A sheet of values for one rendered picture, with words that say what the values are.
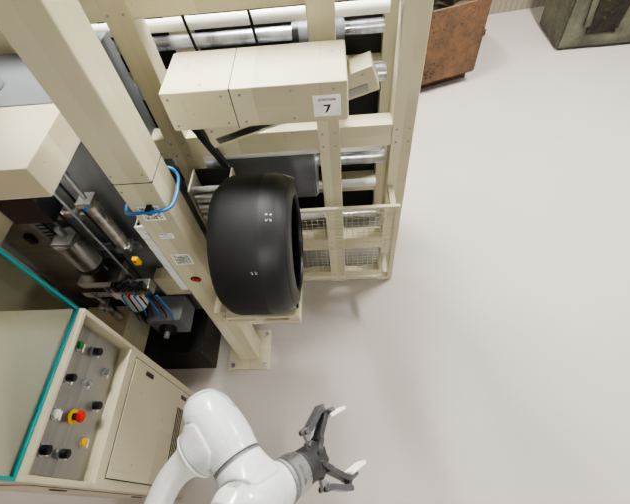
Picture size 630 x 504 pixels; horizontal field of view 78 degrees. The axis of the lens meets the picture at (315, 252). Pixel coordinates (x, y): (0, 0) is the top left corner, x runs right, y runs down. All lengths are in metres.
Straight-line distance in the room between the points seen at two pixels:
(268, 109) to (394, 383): 1.83
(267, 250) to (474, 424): 1.73
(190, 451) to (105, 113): 0.84
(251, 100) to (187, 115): 0.23
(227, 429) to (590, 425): 2.33
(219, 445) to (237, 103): 1.01
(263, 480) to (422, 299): 2.17
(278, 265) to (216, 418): 0.65
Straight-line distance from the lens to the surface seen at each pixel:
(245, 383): 2.67
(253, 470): 0.84
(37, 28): 1.12
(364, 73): 1.48
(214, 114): 1.43
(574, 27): 5.32
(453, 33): 4.23
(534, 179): 3.76
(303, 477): 0.91
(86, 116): 1.23
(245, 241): 1.37
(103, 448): 1.87
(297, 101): 1.36
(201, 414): 0.88
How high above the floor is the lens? 2.50
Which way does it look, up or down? 56 degrees down
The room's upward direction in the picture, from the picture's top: 9 degrees counter-clockwise
